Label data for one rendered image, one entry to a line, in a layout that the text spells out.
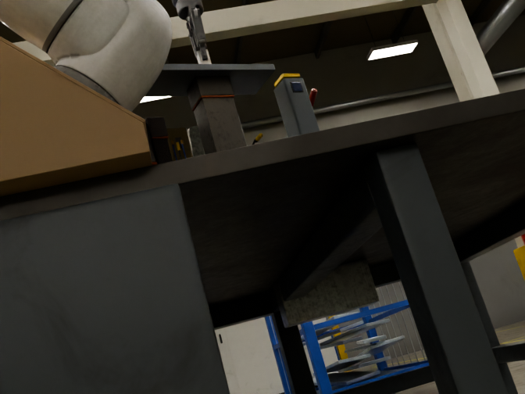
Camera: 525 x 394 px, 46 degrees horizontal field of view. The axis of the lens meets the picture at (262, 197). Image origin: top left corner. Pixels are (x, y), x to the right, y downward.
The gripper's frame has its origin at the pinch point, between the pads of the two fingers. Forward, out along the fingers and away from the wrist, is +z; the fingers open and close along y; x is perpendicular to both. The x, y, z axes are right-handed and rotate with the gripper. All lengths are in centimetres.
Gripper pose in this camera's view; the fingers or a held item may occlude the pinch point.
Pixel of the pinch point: (205, 63)
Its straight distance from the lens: 175.0
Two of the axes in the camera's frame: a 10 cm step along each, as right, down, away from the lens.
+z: 2.6, 9.2, -2.8
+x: -9.5, 2.0, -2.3
